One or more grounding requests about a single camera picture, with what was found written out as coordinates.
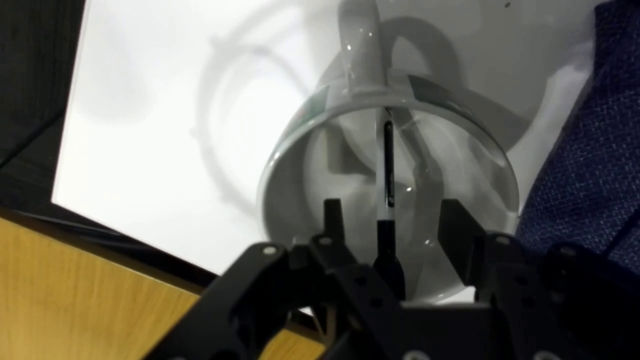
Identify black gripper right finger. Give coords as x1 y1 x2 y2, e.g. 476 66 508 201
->
438 197 640 360

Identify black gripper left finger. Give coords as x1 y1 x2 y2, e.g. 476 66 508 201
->
142 197 406 360

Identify navy blue cloth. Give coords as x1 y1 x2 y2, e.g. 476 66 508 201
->
515 0 640 275

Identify yellow wooden table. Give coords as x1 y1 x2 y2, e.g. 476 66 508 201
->
0 216 327 360

